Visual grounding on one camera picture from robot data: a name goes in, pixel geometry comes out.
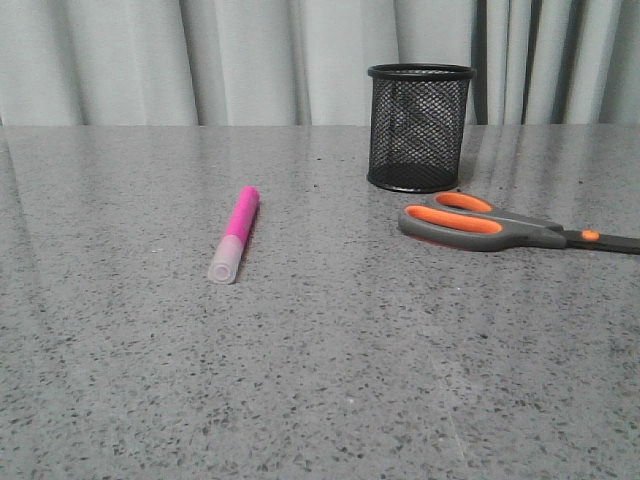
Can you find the pink highlighter pen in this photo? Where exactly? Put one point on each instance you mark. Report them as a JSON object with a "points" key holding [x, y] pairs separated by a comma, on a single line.
{"points": [[229, 250]]}

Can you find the grey orange scissors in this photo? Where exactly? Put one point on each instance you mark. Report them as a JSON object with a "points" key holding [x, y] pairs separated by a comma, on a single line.
{"points": [[467, 222]]}

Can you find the black mesh pen holder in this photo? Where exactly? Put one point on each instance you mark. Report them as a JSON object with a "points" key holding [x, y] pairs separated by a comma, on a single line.
{"points": [[417, 125]]}

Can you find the grey curtain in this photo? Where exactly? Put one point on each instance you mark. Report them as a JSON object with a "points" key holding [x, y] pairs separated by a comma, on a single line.
{"points": [[305, 62]]}

